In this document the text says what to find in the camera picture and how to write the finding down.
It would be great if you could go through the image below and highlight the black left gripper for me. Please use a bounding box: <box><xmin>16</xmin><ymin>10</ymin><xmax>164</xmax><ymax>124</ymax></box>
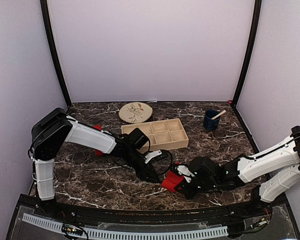
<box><xmin>124</xmin><ymin>147</ymin><xmax>160</xmax><ymax>183</ymax></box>

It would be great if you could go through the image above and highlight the red sock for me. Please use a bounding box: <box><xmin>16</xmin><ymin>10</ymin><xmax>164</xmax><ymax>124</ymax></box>
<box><xmin>161</xmin><ymin>162</ymin><xmax>185</xmax><ymax>193</ymax></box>

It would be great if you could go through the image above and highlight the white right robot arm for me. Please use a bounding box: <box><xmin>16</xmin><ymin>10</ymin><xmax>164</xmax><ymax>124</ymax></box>
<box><xmin>172</xmin><ymin>125</ymin><xmax>300</xmax><ymax>217</ymax></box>

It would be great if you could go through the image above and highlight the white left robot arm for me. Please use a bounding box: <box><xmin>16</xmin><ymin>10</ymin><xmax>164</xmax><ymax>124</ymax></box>
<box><xmin>28</xmin><ymin>108</ymin><xmax>162</xmax><ymax>218</ymax></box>

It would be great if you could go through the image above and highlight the red sock near left arm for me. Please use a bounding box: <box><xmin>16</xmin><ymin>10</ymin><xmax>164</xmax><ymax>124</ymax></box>
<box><xmin>93</xmin><ymin>124</ymin><xmax>104</xmax><ymax>157</ymax></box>

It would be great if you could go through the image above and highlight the floral ceramic plate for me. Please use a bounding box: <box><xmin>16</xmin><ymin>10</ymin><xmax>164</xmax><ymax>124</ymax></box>
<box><xmin>118</xmin><ymin>102</ymin><xmax>153</xmax><ymax>124</ymax></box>

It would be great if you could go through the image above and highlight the wooden compartment tray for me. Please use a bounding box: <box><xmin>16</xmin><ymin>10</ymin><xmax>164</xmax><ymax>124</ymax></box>
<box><xmin>121</xmin><ymin>118</ymin><xmax>189</xmax><ymax>151</ymax></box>

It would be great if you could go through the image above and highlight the dark blue mug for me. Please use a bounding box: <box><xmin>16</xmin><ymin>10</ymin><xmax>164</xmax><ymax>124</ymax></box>
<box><xmin>203</xmin><ymin>109</ymin><xmax>220</xmax><ymax>131</ymax></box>

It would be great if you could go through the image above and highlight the wooden stick in mug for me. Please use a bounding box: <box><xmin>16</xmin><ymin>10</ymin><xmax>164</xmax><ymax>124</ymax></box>
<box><xmin>211</xmin><ymin>110</ymin><xmax>227</xmax><ymax>120</ymax></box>

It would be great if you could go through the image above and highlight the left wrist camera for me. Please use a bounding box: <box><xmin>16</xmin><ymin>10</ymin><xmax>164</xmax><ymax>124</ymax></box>
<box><xmin>144</xmin><ymin>149</ymin><xmax>170</xmax><ymax>164</ymax></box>

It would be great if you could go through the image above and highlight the black front rail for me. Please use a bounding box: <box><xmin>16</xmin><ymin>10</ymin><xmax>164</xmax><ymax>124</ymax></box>
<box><xmin>73</xmin><ymin>206</ymin><xmax>232</xmax><ymax>225</ymax></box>

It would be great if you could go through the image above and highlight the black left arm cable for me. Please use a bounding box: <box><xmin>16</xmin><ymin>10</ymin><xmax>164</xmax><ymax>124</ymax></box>
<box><xmin>152</xmin><ymin>149</ymin><xmax>174</xmax><ymax>177</ymax></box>

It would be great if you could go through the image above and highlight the white slotted cable duct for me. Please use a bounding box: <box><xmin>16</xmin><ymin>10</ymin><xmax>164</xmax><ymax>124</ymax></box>
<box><xmin>22</xmin><ymin>213</ymin><xmax>229</xmax><ymax>240</ymax></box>

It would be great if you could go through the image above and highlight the left black frame post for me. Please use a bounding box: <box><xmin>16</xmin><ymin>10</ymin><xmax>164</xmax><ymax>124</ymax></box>
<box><xmin>39</xmin><ymin>0</ymin><xmax>72</xmax><ymax>108</ymax></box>

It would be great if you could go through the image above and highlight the black frame post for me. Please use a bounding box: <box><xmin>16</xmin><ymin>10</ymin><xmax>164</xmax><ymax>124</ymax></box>
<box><xmin>39</xmin><ymin>0</ymin><xmax>72</xmax><ymax>108</ymax></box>
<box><xmin>232</xmin><ymin>0</ymin><xmax>262</xmax><ymax>108</ymax></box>

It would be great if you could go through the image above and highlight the right black frame post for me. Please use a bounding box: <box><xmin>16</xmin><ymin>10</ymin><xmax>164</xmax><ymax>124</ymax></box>
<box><xmin>232</xmin><ymin>0</ymin><xmax>262</xmax><ymax>108</ymax></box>

